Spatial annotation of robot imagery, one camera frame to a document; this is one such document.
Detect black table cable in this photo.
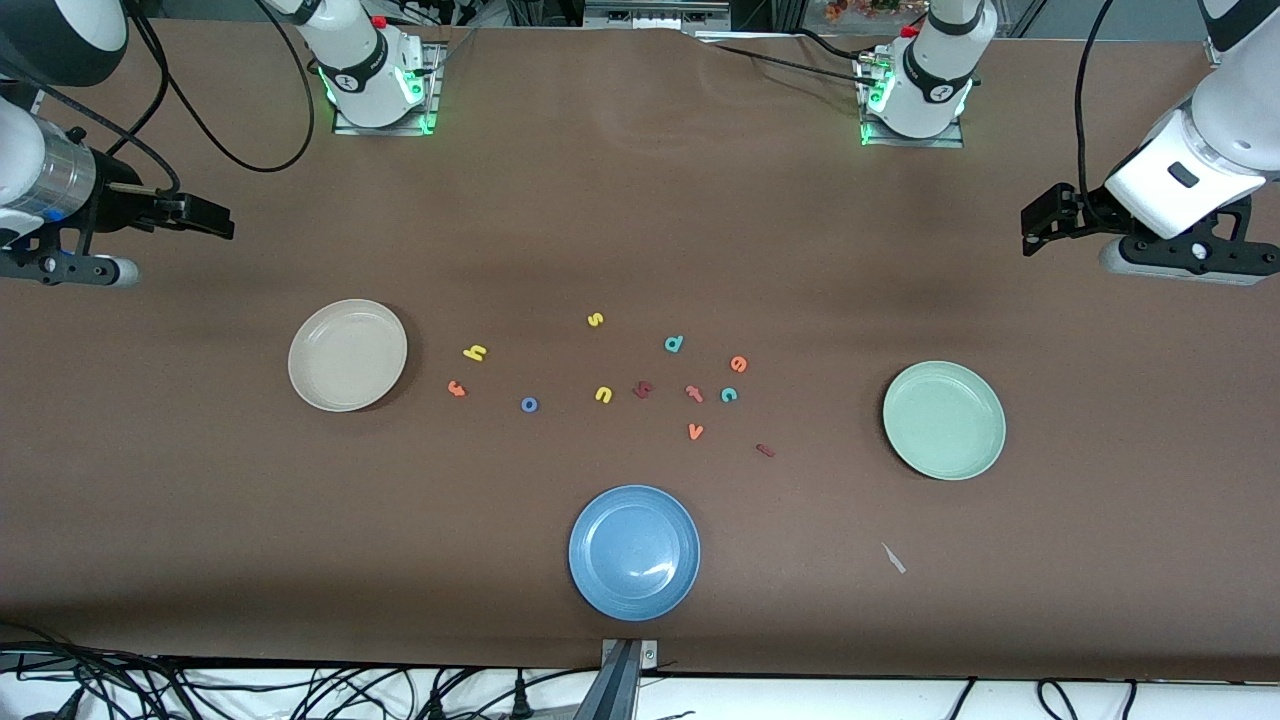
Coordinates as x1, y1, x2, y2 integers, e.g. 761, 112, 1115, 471
780, 26, 866, 63
700, 38, 879, 89

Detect brown table cover sheet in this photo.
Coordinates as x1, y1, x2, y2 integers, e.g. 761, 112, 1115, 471
0, 18, 1280, 683

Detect blue plate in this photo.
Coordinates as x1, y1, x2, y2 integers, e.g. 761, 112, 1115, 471
568, 485, 702, 622

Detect orange flower bunch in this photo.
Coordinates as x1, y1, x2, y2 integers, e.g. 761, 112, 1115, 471
825, 0, 931, 23

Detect silver aluminium frame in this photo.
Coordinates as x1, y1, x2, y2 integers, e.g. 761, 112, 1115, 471
583, 0, 733, 33

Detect light green plate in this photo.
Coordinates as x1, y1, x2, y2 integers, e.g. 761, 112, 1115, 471
882, 361, 1007, 482

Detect tangled black cable bundle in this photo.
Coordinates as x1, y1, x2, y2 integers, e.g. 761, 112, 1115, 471
0, 622, 601, 720

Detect beige brown plate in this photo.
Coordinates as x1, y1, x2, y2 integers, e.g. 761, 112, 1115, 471
288, 299, 409, 413

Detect looped black cable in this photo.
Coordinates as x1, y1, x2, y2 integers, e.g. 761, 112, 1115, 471
1035, 678, 1139, 720

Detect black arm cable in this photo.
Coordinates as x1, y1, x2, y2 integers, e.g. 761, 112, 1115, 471
1073, 0, 1119, 226
0, 0, 316, 196

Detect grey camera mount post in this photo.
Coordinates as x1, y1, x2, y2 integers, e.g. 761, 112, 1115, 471
575, 638, 661, 720

